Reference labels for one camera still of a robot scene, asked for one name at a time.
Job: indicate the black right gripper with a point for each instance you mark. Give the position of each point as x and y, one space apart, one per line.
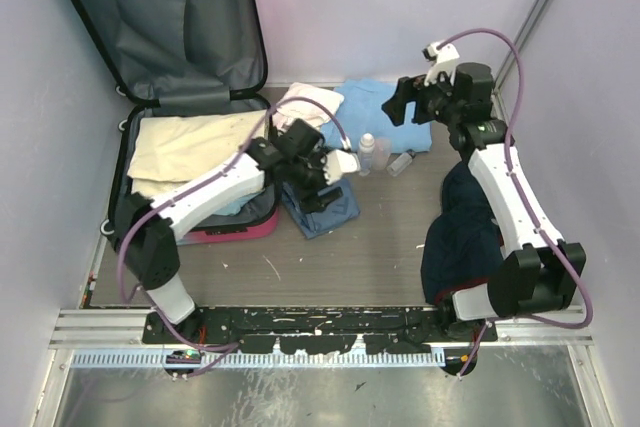
406 92

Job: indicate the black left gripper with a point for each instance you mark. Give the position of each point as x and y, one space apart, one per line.
308 200

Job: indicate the dark blue patterned cloth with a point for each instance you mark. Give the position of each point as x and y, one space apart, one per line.
334 216

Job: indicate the clear plastic cup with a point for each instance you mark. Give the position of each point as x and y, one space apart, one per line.
381 153

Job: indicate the white plastic bottle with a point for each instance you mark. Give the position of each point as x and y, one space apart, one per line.
365 151

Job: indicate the small clear vial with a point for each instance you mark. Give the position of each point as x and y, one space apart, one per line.
401 163

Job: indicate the light blue pants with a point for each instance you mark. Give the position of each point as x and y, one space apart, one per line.
240 207

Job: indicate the beige cloth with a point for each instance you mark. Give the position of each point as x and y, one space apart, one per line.
171 151

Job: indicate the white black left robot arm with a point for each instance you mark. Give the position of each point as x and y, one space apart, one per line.
151 228

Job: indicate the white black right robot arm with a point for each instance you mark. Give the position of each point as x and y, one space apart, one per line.
540 271

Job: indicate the blue folded shirt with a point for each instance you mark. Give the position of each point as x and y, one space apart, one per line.
361 112

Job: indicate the pink white folded garment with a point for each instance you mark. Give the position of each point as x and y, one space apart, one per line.
311 114

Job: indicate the navy garment with red trim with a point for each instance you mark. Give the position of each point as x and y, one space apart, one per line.
463 244

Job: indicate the pink teal open suitcase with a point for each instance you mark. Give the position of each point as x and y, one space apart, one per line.
176 58

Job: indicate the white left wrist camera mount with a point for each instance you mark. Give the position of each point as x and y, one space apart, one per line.
339 163

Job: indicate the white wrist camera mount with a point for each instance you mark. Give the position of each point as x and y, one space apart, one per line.
443 60
339 163

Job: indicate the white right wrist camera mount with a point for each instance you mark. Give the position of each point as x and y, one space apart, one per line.
443 60

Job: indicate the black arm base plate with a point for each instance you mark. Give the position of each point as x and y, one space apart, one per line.
392 330

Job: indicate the aluminium corner post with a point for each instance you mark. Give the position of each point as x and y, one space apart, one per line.
537 7

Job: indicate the aluminium frame rail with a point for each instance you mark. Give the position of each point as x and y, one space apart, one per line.
114 328

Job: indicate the white slotted cable duct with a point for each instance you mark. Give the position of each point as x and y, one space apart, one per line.
180 359

